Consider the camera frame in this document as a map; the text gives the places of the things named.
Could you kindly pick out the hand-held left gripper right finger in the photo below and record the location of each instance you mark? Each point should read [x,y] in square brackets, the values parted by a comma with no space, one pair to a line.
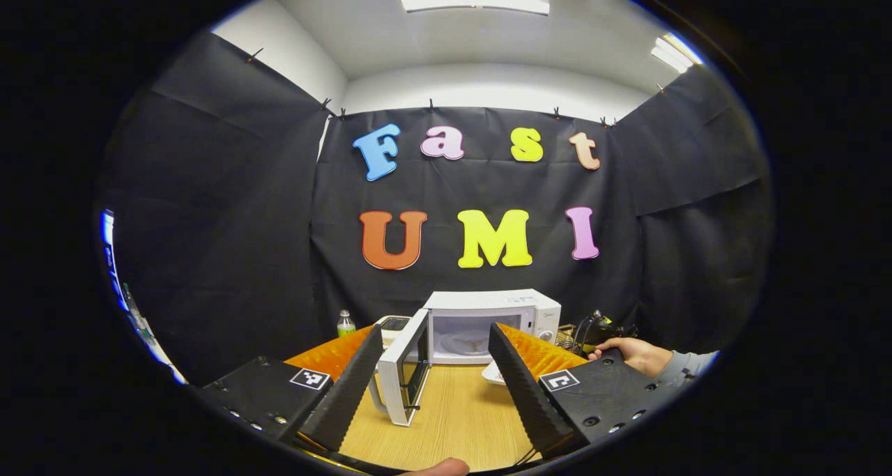
[529,399]

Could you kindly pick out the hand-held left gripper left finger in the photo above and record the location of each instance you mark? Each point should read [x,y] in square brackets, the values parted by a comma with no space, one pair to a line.
[345,399]

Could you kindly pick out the white square plate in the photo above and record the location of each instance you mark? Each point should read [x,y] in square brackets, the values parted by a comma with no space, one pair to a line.
[491,373]

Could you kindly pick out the white microwave oven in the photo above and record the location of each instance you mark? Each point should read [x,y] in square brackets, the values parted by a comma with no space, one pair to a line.
[488,302]

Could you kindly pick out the green plastic bottle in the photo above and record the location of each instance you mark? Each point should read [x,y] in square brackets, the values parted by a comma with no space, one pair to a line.
[346,326]

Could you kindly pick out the small white appliance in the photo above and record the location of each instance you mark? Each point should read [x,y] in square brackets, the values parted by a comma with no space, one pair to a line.
[382,331]

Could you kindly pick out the black backdrop cloth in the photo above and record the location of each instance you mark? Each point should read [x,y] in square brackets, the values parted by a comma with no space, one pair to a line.
[230,218]

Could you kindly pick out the small ceiling light panel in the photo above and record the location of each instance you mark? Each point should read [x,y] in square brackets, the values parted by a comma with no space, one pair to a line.
[674,52]

